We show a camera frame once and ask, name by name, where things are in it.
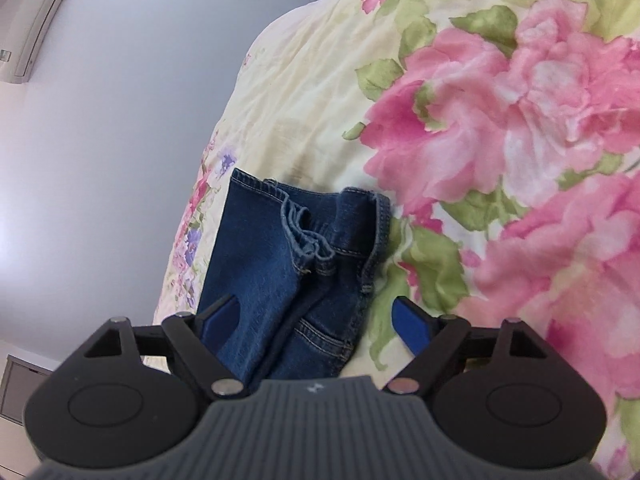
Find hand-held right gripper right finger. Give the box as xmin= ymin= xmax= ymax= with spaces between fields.
xmin=382 ymin=298 xmax=550 ymax=396

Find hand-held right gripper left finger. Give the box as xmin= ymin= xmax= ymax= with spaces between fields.
xmin=82 ymin=294 xmax=246 ymax=400

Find blue denim pants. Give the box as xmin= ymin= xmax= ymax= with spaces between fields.
xmin=197 ymin=167 xmax=392 ymax=383

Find grey framed panel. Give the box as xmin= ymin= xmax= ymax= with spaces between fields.
xmin=0 ymin=354 xmax=56 ymax=423

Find floral yellow quilt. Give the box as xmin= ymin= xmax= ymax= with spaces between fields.
xmin=152 ymin=0 xmax=640 ymax=480

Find white air conditioner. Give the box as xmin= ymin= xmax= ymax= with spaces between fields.
xmin=0 ymin=0 xmax=83 ymax=85

